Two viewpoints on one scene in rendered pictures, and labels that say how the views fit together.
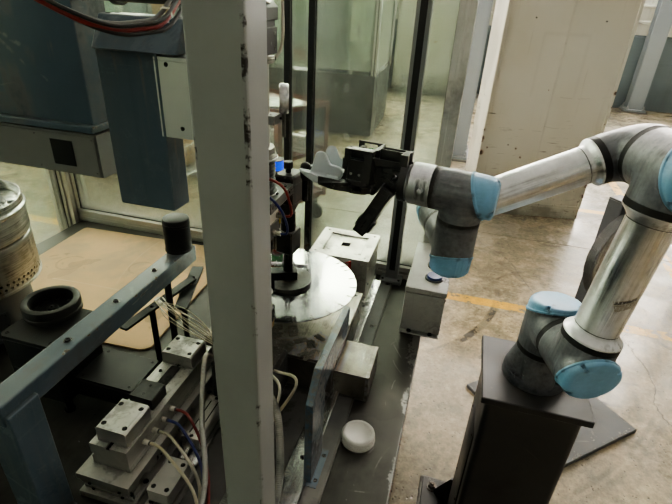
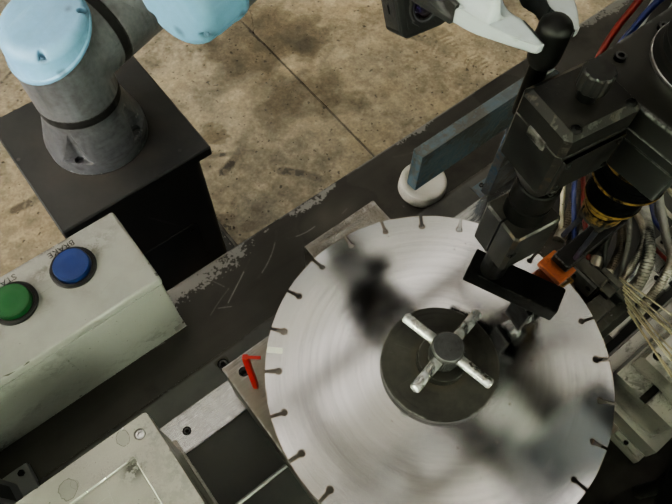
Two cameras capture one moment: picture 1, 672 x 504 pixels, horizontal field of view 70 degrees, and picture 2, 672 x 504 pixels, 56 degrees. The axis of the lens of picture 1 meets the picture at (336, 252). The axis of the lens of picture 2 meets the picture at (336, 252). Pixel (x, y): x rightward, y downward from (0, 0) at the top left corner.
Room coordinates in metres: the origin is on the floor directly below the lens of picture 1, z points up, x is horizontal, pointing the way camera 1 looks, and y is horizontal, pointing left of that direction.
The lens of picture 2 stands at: (1.19, 0.14, 1.53)
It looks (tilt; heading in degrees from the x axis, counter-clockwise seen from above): 63 degrees down; 216
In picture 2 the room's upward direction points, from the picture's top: 2 degrees clockwise
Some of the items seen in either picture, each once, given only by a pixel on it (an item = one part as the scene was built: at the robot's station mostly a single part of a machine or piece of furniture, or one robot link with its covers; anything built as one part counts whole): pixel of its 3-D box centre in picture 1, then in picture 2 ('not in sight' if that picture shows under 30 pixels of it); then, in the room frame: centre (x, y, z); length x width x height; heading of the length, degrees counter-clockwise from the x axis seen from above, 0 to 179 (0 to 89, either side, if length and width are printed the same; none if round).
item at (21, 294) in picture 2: not in sight; (14, 303); (1.19, -0.29, 0.90); 0.04 x 0.04 x 0.02
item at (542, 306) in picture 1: (551, 322); (61, 51); (0.92, -0.52, 0.91); 0.13 x 0.12 x 0.14; 4
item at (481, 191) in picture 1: (464, 195); not in sight; (0.77, -0.21, 1.28); 0.11 x 0.08 x 0.09; 67
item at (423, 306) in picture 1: (427, 287); (48, 337); (1.19, -0.28, 0.82); 0.28 x 0.11 x 0.15; 166
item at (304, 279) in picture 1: (288, 276); (440, 361); (0.98, 0.11, 0.96); 0.11 x 0.11 x 0.03
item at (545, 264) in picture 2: not in sight; (575, 255); (0.79, 0.16, 0.95); 0.10 x 0.03 x 0.07; 166
